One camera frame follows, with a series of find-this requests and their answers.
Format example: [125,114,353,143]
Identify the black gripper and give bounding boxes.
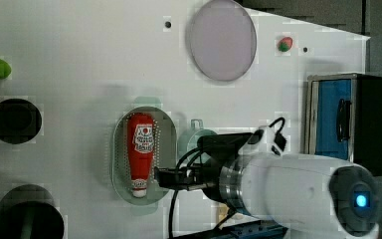
[154,132,252,203]

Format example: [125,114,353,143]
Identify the red ketchup bottle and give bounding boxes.
[127,113,154,198]

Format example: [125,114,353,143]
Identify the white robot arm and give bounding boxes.
[154,127,380,239]

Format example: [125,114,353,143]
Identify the green oval strainer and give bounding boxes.
[110,97,177,216]

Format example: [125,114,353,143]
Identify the green metal mug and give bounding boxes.
[177,119,216,158]

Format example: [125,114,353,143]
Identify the grey round plate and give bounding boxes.
[188,0,257,82]

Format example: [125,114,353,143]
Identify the red strawberry toy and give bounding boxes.
[278,37,293,53]

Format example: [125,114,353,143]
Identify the black toaster oven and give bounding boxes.
[303,73,382,176]

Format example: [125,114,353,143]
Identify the green spatula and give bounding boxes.
[20,215,34,239]

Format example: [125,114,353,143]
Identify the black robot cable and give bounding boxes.
[168,145,207,239]

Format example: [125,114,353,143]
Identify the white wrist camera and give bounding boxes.
[242,125,284,156]

